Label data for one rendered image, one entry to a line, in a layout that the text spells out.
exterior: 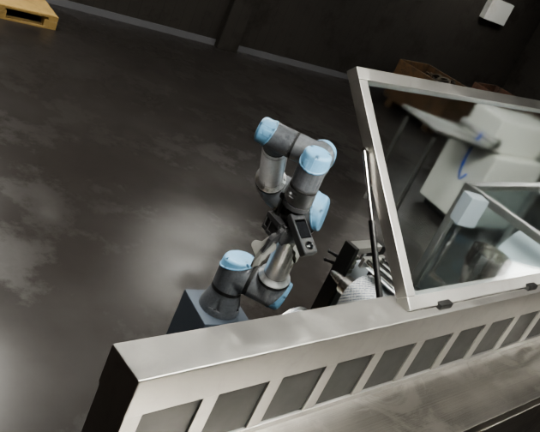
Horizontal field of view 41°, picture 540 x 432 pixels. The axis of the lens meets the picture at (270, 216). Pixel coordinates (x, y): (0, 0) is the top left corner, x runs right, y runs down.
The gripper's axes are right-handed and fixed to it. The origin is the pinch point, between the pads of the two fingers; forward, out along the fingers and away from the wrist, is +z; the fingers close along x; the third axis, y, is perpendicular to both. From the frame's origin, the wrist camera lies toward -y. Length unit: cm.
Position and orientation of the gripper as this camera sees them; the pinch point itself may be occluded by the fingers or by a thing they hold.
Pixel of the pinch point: (274, 267)
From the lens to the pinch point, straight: 196.2
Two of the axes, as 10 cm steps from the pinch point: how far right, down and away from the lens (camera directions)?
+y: -5.3, -5.9, 6.2
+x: -7.8, 0.4, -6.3
